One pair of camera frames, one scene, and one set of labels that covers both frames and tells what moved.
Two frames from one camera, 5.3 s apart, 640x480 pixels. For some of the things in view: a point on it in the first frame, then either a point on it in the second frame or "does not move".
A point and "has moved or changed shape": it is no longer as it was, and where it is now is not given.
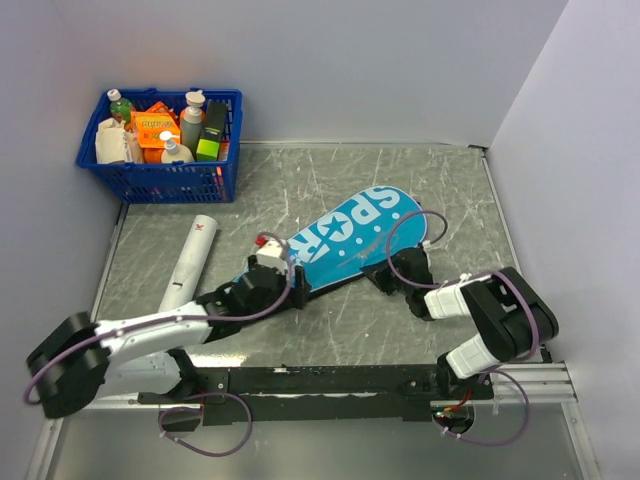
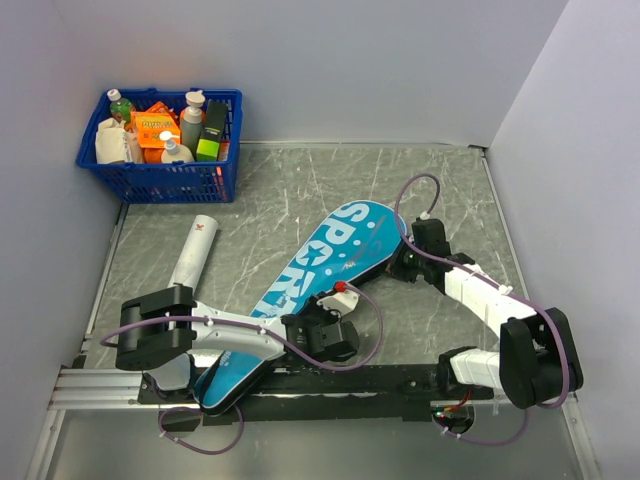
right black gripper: x=378 y=273 to x=395 y=265
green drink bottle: x=121 y=108 does not move
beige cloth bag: x=115 y=144 does not move
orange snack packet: x=152 y=121 does not move
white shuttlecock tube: x=181 y=284 does not move
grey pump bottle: x=192 y=121 does not move
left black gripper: x=293 y=294 to x=333 y=316
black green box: x=207 y=147 does not move
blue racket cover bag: x=357 y=235 has moved or changed shape
